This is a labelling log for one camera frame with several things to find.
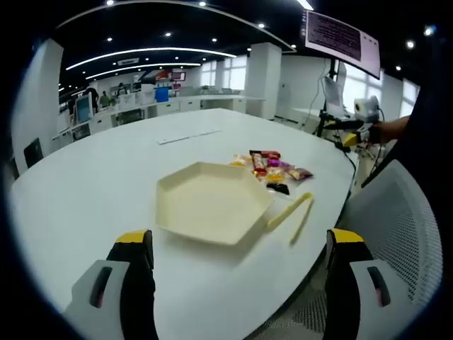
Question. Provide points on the grey mesh office chair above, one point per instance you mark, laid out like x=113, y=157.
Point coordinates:
x=396, y=230

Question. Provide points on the dark red food bar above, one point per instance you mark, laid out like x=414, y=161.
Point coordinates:
x=269, y=154

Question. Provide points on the black monitor stand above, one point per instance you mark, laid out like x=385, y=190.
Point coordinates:
x=332, y=74

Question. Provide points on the orange yellow food packet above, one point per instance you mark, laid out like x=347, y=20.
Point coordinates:
x=275, y=174

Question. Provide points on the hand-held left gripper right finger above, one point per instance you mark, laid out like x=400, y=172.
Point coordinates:
x=357, y=304

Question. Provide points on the large monitor screen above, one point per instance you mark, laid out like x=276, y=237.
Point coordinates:
x=339, y=39

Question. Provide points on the person's right hand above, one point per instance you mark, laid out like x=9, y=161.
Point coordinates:
x=379, y=134

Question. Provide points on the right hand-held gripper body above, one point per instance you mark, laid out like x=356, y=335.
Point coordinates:
x=368, y=108

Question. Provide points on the person's dark clothing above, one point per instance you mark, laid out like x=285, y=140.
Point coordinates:
x=407, y=141

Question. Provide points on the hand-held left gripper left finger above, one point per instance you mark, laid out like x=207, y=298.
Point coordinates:
x=106, y=304

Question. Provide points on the black food candy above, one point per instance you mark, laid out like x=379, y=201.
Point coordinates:
x=277, y=187

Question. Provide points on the white kiosk screen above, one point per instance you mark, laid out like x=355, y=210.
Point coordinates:
x=84, y=110

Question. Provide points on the blue storage box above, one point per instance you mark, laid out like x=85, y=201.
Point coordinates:
x=162, y=95

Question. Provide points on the red white label food bar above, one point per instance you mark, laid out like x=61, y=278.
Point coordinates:
x=259, y=163

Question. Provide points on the pale yellow food packet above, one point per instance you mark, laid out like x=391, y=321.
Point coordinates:
x=242, y=157

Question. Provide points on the tan purple print food packet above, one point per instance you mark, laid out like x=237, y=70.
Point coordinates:
x=300, y=174

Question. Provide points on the cream hexagonal container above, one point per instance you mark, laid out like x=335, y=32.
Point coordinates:
x=209, y=202

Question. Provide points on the yellow food tongs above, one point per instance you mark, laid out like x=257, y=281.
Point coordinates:
x=286, y=214

